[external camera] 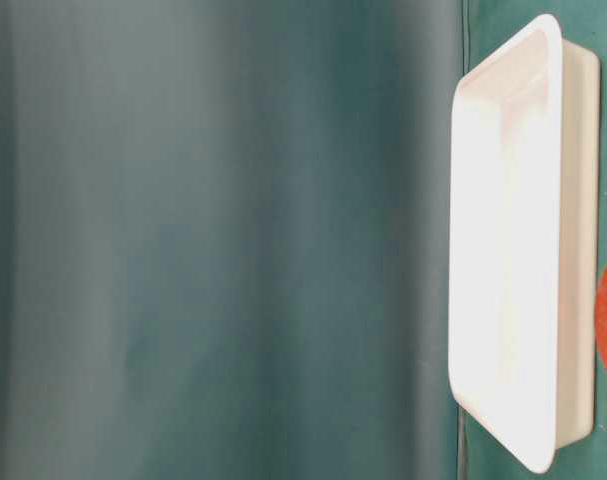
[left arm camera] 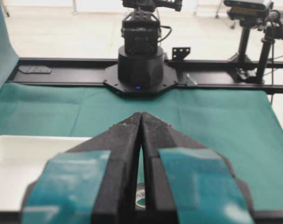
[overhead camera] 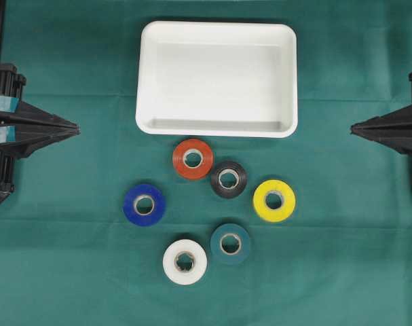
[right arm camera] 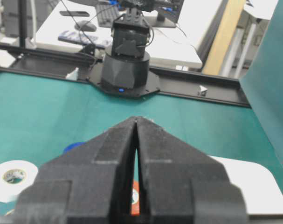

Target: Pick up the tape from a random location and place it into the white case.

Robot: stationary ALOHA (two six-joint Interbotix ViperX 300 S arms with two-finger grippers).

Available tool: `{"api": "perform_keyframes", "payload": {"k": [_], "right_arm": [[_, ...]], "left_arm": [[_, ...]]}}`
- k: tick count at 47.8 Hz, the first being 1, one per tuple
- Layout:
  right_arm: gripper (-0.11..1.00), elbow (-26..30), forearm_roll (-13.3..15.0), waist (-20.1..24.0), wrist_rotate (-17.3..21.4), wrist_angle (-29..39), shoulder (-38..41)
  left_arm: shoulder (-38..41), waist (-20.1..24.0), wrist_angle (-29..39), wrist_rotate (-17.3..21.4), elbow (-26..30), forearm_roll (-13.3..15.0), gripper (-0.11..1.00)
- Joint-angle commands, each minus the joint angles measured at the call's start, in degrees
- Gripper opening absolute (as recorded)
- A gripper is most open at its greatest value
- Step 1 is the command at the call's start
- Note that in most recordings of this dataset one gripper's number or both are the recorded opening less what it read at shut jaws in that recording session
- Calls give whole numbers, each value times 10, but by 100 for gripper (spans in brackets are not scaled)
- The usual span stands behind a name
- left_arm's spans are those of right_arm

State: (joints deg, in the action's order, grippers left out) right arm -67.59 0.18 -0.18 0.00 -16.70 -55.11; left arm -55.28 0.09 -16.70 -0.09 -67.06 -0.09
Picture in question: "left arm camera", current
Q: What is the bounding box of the black mounting rail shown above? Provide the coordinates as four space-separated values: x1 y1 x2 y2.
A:
7 58 283 97

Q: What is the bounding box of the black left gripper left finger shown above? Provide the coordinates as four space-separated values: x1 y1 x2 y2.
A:
21 112 141 224

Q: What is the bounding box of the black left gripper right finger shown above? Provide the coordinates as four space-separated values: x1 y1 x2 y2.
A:
141 112 254 224

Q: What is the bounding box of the green tape roll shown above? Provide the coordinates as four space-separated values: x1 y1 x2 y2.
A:
135 183 146 210

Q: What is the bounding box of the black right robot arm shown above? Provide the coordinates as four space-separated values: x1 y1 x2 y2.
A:
104 0 182 95

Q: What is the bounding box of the white plastic tray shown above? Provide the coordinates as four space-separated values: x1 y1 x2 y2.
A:
0 135 88 212

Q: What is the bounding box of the black camera stand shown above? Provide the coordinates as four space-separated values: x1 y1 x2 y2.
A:
224 0 283 84

